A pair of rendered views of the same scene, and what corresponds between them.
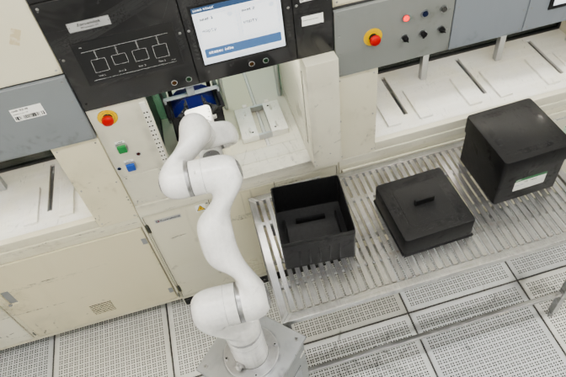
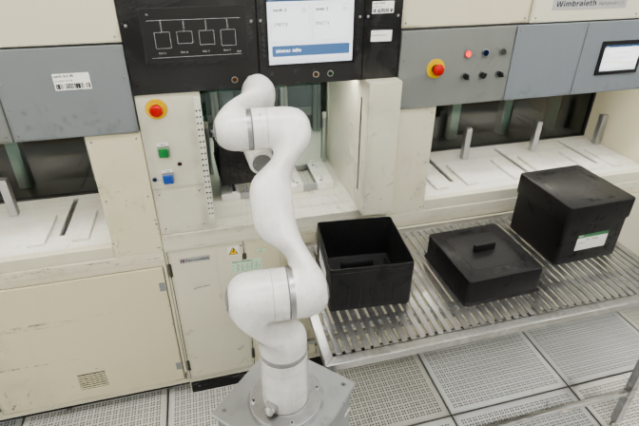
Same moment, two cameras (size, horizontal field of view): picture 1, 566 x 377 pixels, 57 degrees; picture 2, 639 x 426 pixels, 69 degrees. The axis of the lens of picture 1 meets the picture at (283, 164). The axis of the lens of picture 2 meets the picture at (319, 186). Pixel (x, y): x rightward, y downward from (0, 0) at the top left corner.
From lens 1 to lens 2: 68 cm
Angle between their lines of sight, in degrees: 19
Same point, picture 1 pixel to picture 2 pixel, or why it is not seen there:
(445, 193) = (506, 244)
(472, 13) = (528, 63)
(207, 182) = (272, 126)
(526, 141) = (587, 194)
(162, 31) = (233, 14)
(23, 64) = (81, 21)
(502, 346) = not seen: outside the picture
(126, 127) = (174, 126)
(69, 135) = (110, 121)
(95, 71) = (156, 48)
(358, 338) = not seen: outside the picture
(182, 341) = not seen: outside the picture
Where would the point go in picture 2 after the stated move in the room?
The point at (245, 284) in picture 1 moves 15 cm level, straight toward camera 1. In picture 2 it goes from (302, 259) to (324, 304)
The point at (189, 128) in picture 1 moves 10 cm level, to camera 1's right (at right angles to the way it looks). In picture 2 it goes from (255, 80) to (295, 79)
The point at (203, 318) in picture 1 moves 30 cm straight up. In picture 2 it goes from (243, 300) to (231, 176)
